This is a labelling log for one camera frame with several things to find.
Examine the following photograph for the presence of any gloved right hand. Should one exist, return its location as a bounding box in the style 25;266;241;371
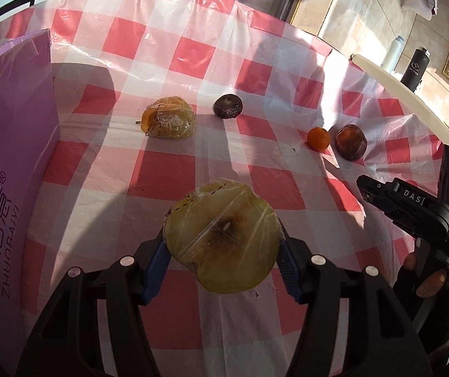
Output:
393;253;449;357

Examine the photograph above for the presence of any brown apple slice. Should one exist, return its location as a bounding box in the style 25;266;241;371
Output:
163;179;285;294

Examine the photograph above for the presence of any small orange tangerine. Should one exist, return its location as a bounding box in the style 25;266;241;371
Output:
306;127;331;152

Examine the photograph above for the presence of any white bottle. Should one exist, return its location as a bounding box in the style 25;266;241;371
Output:
380;36;405;73

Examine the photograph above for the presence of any purple cardboard box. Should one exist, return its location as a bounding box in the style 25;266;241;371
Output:
0;29;60;374

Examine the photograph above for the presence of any black thermos bottle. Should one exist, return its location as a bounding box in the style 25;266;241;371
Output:
401;47;430;92

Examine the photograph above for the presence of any dark red apple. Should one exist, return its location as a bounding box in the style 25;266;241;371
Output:
334;124;368;162

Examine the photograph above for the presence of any dark round fruit left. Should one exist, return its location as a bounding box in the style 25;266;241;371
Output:
213;94;243;119

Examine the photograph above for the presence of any red white checkered tablecloth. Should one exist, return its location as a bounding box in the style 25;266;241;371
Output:
0;0;449;376

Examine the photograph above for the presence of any yellow fruit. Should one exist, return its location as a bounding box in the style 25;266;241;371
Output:
136;96;197;139

